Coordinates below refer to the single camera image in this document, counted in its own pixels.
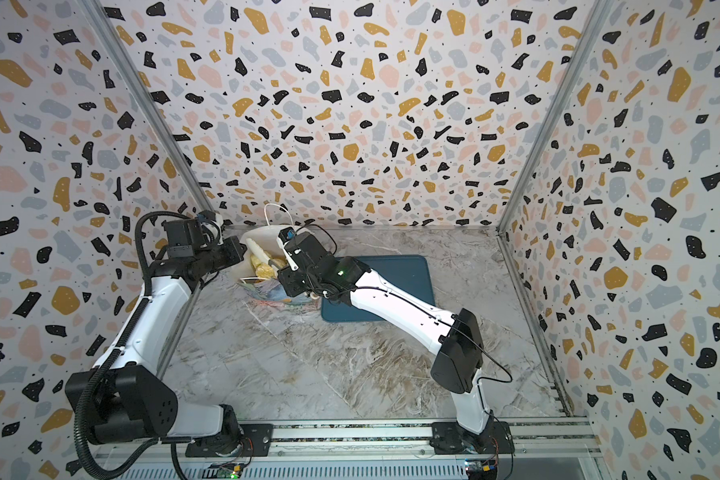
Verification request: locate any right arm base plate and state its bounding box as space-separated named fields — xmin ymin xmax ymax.
xmin=429 ymin=419 xmax=515 ymax=455

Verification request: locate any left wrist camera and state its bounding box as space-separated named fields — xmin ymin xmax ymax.
xmin=164 ymin=211 xmax=222 ymax=251

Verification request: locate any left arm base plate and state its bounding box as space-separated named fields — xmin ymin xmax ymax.
xmin=185 ymin=423 xmax=274 ymax=461

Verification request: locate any floral paper gift bag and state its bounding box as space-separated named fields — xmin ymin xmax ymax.
xmin=230 ymin=203 xmax=317 ymax=307

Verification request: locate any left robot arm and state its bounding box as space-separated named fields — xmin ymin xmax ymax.
xmin=65 ymin=237 xmax=246 ymax=455

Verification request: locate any teal plastic tray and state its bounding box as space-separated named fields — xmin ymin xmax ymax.
xmin=320 ymin=255 xmax=435 ymax=323

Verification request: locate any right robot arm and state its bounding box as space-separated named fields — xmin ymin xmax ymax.
xmin=277 ymin=227 xmax=492 ymax=438

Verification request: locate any twisted cheese bread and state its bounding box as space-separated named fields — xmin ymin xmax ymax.
xmin=250 ymin=254 xmax=281 ymax=280

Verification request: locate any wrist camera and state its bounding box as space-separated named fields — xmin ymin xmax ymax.
xmin=164 ymin=211 xmax=222 ymax=251
xmin=277 ymin=227 xmax=297 ymax=248

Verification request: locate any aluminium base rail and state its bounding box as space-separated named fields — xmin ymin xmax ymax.
xmin=89 ymin=416 xmax=607 ymax=480

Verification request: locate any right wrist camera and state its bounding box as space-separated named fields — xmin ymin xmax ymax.
xmin=277 ymin=227 xmax=297 ymax=248

